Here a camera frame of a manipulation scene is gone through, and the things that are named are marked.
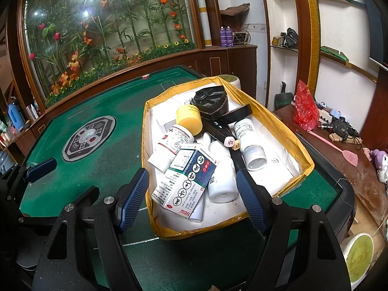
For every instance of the black bag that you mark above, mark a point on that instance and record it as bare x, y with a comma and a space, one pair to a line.
289, 38

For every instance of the small tan box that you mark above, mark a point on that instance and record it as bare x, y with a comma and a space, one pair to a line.
277, 40

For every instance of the blue thermos jug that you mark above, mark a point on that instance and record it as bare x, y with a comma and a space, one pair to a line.
13, 116

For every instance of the wooden gold trimmed shelf unit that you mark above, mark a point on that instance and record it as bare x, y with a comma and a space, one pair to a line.
303, 12

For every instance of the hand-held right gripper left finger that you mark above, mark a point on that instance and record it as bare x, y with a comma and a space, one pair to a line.
135, 197

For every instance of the black lipstick tube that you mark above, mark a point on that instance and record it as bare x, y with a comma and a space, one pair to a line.
216, 128
238, 157

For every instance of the black flat television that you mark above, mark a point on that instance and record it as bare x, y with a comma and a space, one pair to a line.
377, 36

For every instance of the brown wooden side table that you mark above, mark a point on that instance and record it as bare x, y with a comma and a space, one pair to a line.
342, 169

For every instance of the black round filter cartridge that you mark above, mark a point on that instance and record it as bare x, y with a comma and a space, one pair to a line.
212, 101

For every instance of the grey mahjong table control panel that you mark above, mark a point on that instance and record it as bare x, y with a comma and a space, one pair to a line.
89, 138

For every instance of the white power strip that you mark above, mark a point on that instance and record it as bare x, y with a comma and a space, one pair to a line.
326, 115

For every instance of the green flat item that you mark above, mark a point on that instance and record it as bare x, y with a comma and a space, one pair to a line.
333, 54

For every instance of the red plastic bag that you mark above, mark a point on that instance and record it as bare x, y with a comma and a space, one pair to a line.
304, 106

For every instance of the cream round container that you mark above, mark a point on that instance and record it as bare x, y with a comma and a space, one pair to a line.
230, 80

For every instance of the white bowl green contents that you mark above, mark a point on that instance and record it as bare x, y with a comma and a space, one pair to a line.
359, 254

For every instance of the black tape roll red core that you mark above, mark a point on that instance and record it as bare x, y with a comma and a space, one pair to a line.
236, 113

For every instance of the artificial flower display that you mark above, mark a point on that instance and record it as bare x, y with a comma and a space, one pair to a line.
106, 30

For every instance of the large white pill bottle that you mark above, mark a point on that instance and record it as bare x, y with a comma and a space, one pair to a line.
224, 178

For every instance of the yellow lined cardboard box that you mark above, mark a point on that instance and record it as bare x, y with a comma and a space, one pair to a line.
272, 145

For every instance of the white bottle wide cap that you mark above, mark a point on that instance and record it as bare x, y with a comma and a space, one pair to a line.
247, 133

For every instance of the pink fly swatter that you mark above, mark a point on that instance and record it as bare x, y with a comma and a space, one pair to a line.
330, 144

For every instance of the rolled white yellow paper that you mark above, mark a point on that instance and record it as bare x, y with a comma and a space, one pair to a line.
201, 15

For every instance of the yellow round jar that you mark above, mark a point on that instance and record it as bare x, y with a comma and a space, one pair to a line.
189, 118

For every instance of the white bottle red striped label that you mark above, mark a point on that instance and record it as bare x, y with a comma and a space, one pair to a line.
175, 141

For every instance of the purple white plush toy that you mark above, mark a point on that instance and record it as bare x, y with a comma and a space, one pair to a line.
382, 163

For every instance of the small pink grey carton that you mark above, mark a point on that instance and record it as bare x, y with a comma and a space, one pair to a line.
166, 124

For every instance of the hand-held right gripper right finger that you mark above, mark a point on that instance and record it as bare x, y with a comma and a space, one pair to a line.
251, 200

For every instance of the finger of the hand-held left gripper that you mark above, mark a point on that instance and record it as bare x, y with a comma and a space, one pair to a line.
88, 195
41, 167

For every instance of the dark green pot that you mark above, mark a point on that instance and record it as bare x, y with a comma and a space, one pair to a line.
283, 98

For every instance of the blue white medicine box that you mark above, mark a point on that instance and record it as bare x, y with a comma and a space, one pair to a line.
185, 182

